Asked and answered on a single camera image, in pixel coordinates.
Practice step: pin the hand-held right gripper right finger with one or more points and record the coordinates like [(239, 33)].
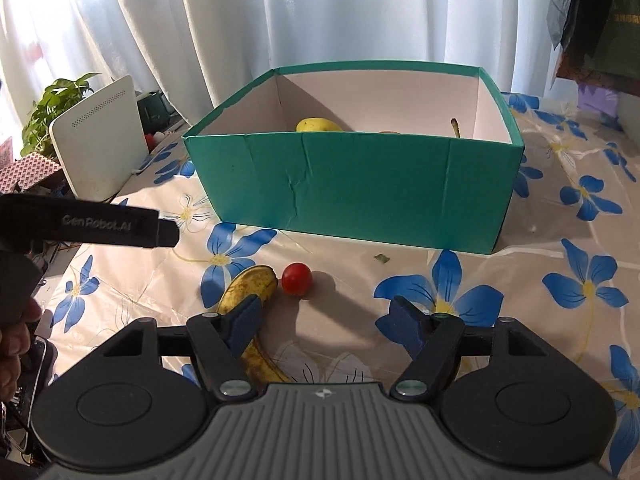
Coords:
[(407, 322)]

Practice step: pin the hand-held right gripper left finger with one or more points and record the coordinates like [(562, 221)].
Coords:
[(245, 320)]

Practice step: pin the brown-spotted ripe banana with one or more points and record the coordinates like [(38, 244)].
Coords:
[(247, 284)]

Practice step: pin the red tomato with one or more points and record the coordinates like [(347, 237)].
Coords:
[(296, 278)]

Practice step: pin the green cardboard box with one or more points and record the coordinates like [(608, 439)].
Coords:
[(360, 195)]

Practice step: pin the yellow apple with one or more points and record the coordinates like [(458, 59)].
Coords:
[(317, 125)]

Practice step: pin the person's left hand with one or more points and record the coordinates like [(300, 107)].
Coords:
[(15, 347)]

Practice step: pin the small green leaf scrap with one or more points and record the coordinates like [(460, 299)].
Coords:
[(382, 258)]

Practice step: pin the white plastic appliance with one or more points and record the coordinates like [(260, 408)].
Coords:
[(100, 145)]

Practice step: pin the red patterned box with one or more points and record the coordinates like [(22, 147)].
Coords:
[(27, 172)]

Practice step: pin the small red white object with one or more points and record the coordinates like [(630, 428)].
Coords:
[(152, 139)]

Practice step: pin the blue floral tablecloth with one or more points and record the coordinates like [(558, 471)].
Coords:
[(500, 280)]

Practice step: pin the green potted plant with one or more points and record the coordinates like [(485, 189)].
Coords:
[(55, 105)]

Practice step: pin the dark green mug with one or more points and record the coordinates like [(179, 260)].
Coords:
[(152, 106)]

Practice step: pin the spotted banana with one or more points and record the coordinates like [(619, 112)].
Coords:
[(455, 129)]

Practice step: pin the purple box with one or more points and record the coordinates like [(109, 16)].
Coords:
[(597, 102)]

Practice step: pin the white curtain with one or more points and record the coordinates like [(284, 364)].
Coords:
[(300, 10)]

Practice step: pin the dark green paper bag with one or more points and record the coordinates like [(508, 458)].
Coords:
[(610, 20)]

